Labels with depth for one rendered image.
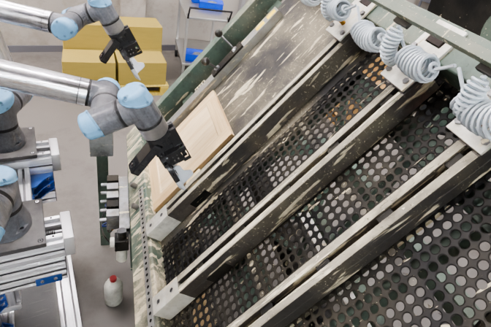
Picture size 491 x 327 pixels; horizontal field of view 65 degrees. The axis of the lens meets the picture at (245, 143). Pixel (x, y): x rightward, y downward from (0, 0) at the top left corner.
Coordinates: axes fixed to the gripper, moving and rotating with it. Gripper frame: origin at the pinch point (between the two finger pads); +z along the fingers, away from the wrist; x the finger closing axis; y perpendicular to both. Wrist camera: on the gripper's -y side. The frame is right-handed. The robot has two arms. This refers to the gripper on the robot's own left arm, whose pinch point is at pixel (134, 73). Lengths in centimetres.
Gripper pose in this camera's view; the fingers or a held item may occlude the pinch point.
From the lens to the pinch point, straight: 175.3
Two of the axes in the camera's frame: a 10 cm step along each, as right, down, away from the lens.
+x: -4.2, -5.7, 7.1
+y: 8.7, -4.8, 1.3
